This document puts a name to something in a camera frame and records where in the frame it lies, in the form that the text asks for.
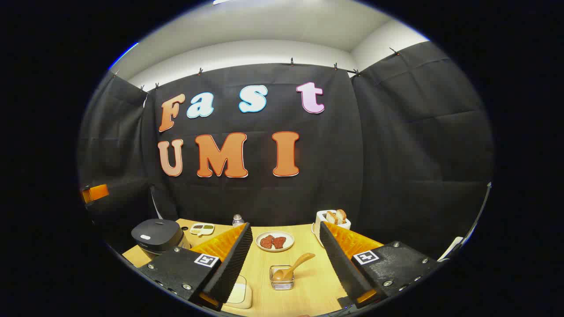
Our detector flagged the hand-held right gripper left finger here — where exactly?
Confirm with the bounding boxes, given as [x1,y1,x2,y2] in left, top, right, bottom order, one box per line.
[139,221,254,312]

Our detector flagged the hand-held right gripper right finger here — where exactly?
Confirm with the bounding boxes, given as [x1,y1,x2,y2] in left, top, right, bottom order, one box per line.
[319,221,441,309]

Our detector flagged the wooden spoon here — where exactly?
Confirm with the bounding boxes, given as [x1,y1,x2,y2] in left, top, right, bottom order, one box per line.
[272,253,316,281]

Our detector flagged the black rice cooker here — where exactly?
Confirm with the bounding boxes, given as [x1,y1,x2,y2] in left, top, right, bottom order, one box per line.
[131,218,191,256]

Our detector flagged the clear cream rice container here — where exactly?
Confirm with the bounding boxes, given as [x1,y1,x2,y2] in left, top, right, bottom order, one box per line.
[226,275,253,310]

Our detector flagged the white toaster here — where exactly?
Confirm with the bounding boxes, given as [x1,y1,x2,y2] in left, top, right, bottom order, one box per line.
[312,210,352,247]

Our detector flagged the white round plate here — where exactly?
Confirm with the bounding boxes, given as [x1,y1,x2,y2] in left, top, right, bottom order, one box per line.
[256,231,295,252]

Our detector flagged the white panel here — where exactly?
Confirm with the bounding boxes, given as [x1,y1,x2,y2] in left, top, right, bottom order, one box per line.
[438,236,464,261]

